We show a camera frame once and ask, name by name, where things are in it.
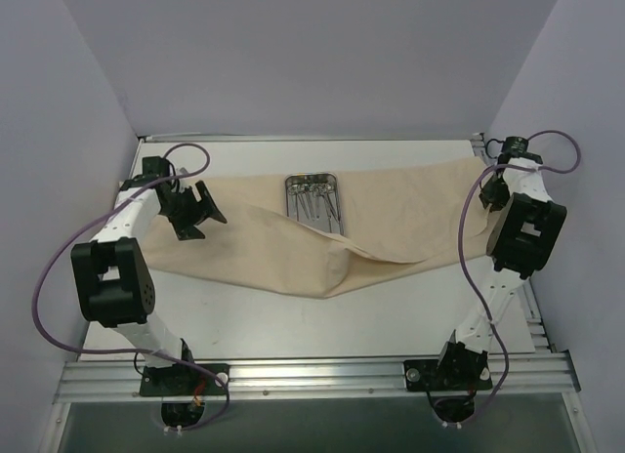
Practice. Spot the steel surgical forceps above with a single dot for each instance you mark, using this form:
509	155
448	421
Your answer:
325	191

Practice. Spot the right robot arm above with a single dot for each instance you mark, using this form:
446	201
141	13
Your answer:
521	243

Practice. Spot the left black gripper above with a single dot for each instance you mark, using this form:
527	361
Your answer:
193	211

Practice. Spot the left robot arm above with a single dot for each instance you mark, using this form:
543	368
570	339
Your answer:
113	283

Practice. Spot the beige cloth wrap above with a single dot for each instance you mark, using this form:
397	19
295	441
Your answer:
397	222

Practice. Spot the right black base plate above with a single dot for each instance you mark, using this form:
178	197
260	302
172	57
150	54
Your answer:
423	375

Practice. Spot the steel surgical scissors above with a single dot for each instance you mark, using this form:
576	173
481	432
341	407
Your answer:
303	197

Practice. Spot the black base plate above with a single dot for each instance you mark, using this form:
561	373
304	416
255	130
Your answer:
423	375
177	380

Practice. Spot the aluminium front rail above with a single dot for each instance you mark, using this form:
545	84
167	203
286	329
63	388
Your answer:
298	379

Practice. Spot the steel instrument tray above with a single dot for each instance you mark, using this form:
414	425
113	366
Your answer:
323	222

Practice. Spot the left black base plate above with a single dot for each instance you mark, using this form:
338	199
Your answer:
177	380

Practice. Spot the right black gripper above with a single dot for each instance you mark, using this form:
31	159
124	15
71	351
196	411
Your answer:
493	195

